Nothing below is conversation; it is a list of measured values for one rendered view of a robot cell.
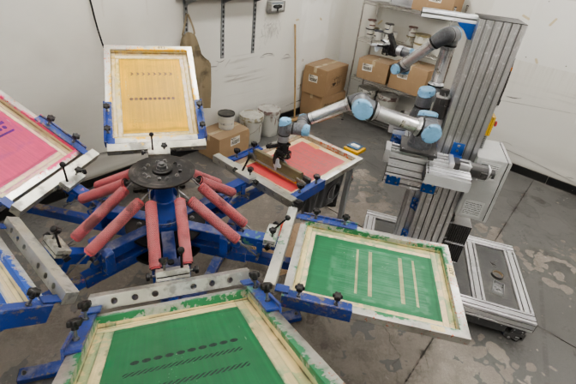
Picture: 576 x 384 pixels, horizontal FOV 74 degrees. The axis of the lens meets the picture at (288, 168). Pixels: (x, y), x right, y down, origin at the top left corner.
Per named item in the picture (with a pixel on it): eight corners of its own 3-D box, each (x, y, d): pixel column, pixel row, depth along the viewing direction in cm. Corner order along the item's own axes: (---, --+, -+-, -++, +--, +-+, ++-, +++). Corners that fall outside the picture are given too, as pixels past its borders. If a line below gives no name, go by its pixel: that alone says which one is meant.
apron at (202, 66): (208, 105, 452) (207, 10, 399) (212, 107, 448) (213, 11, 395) (169, 116, 415) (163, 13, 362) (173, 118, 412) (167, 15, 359)
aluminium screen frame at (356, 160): (301, 135, 312) (301, 130, 310) (362, 163, 281) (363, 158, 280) (226, 165, 259) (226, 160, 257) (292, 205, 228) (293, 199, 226)
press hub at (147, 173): (183, 309, 270) (172, 136, 202) (219, 345, 249) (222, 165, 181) (130, 345, 243) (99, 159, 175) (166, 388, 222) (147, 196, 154)
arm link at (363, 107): (441, 120, 229) (356, 89, 227) (447, 130, 216) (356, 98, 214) (432, 137, 235) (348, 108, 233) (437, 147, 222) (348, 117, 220)
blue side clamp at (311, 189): (318, 185, 251) (319, 176, 248) (324, 189, 249) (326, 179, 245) (287, 203, 231) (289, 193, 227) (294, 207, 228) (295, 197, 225)
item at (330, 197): (329, 195, 299) (336, 159, 282) (339, 201, 294) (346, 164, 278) (291, 220, 267) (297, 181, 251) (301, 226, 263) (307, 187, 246)
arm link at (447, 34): (452, 39, 249) (393, 79, 285) (459, 38, 256) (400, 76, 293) (443, 24, 250) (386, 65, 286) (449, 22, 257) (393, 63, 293)
